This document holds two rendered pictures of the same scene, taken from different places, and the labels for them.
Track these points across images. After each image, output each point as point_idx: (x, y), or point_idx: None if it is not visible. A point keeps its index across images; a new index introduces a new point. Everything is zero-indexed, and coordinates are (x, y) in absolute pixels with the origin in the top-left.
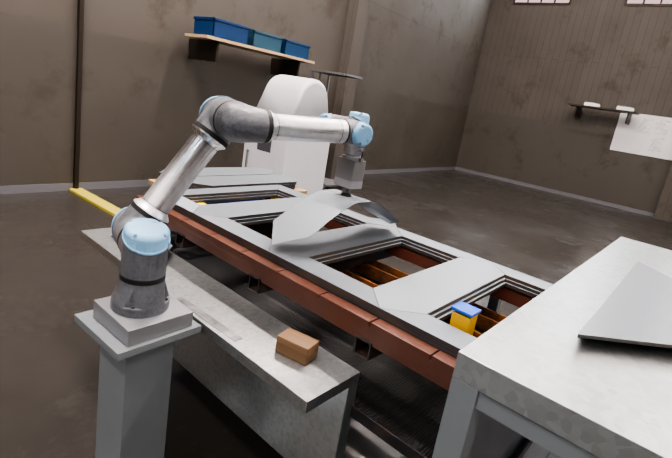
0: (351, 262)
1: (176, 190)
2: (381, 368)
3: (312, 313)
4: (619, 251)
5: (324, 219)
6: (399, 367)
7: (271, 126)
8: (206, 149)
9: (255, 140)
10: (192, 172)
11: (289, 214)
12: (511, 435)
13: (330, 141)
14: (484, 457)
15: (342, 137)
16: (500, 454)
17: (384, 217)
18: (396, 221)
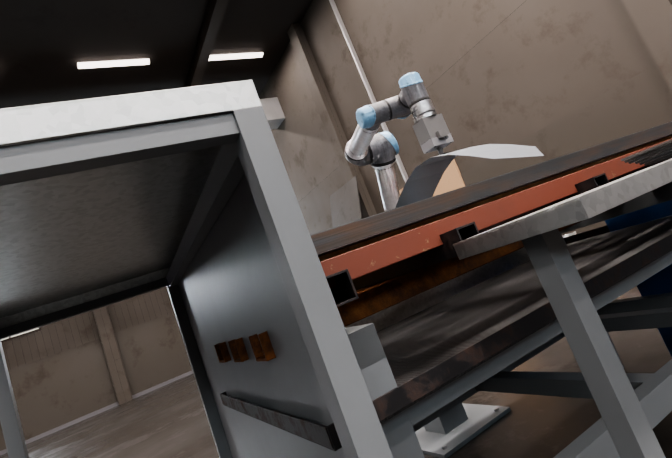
0: (487, 229)
1: (383, 201)
2: (386, 340)
3: (489, 294)
4: (197, 164)
5: (404, 195)
6: (386, 344)
7: (345, 151)
8: (376, 172)
9: (352, 162)
10: (381, 188)
11: (428, 194)
12: (226, 366)
13: (365, 136)
14: (210, 351)
15: (362, 129)
16: (225, 374)
17: (516, 153)
18: (499, 158)
